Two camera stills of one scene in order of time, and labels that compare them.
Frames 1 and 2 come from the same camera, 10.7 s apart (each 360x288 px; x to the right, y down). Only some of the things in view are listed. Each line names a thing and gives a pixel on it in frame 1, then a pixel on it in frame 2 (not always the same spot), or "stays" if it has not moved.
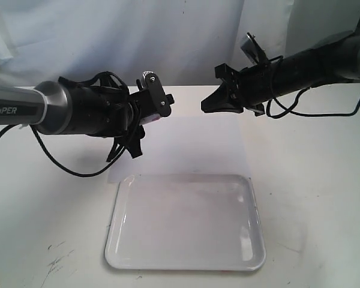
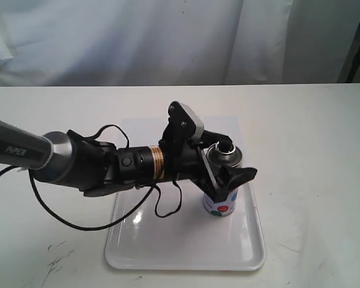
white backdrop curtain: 32,42 stays
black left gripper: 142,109 → 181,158
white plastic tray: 185,222 stays
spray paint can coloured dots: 149,118 → 227,206
